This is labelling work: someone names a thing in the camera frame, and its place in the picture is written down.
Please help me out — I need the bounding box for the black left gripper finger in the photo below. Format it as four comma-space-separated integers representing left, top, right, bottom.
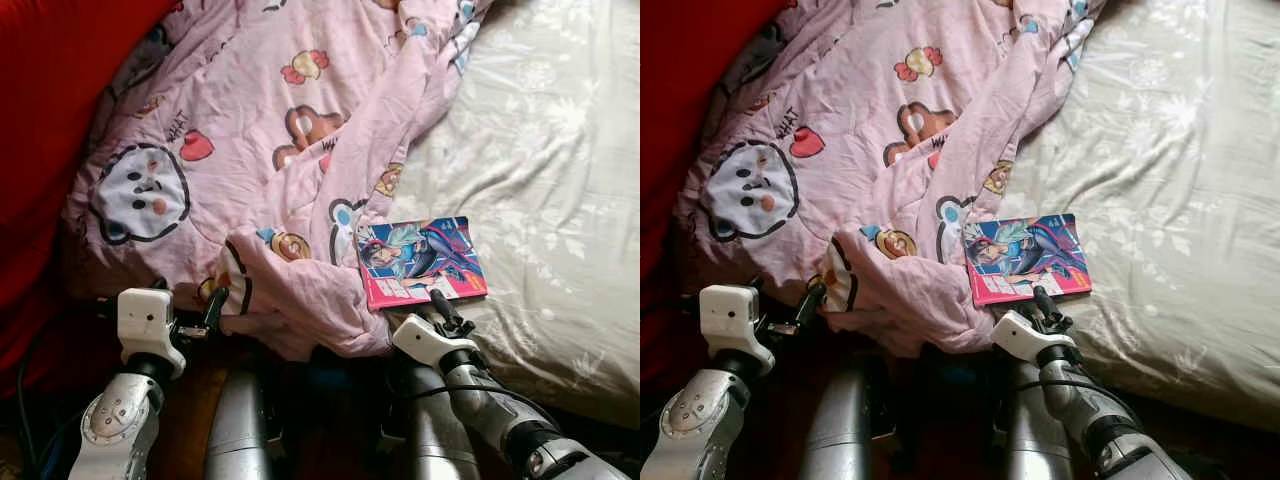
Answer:
795, 282, 828, 331
203, 287, 231, 336

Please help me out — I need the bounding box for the pink cartoon print blanket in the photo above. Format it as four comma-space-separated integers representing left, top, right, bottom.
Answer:
60, 0, 497, 363
674, 0, 1107, 358

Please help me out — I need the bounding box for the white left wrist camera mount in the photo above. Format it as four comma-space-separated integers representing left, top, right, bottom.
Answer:
116, 287, 189, 382
697, 284, 777, 377

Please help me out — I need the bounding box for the silver robot right leg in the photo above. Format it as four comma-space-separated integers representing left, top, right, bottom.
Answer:
384, 354, 482, 480
999, 354, 1077, 480

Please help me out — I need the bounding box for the colourful manga book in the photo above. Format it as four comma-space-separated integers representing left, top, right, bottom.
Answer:
961, 212, 1094, 308
354, 215, 490, 312

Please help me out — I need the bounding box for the silver robot left leg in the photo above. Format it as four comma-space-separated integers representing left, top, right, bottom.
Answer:
204, 364, 277, 480
799, 359, 887, 480

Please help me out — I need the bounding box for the beige floral bed sheet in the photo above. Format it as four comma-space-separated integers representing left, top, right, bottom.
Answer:
988, 0, 1280, 433
378, 0, 641, 433

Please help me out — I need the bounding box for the silver robot leg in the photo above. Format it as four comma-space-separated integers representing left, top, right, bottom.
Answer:
384, 354, 482, 480
999, 354, 1077, 480
204, 364, 277, 480
799, 359, 887, 480

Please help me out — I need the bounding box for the red cushion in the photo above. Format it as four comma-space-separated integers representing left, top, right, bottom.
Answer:
640, 0, 802, 403
0, 0, 182, 403

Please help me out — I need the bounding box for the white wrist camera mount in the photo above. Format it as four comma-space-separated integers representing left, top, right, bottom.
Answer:
116, 287, 189, 382
391, 312, 482, 370
697, 284, 777, 377
991, 309, 1074, 364

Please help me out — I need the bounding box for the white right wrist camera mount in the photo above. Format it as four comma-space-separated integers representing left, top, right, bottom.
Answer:
991, 309, 1074, 364
391, 312, 482, 370

